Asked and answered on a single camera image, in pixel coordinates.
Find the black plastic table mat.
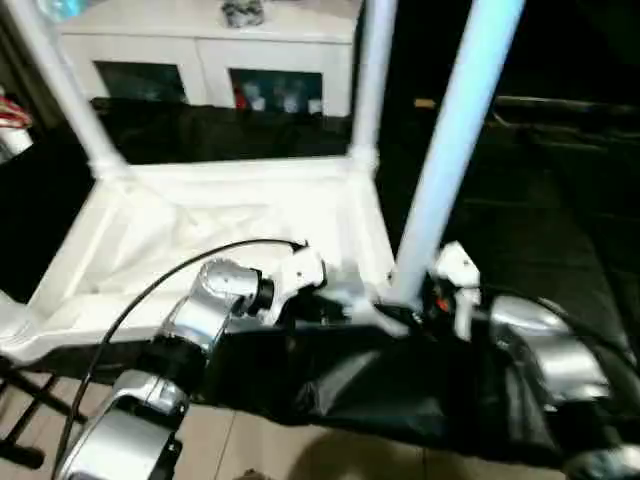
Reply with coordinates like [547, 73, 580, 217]
[0, 95, 640, 471]

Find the black metal stand leg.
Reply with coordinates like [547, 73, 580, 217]
[0, 358, 88, 471]

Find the red wire bundle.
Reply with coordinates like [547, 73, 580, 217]
[0, 92, 33, 133]

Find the white glass-door cabinet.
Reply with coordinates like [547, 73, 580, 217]
[58, 0, 363, 117]

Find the white plastic table top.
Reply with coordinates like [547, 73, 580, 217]
[0, 155, 413, 365]

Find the grey crumpled clump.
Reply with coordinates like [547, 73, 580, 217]
[220, 0, 268, 28]

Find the white plastic table leg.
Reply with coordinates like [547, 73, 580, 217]
[4, 0, 133, 183]
[347, 0, 399, 173]
[390, 0, 527, 309]
[0, 290, 31, 341]

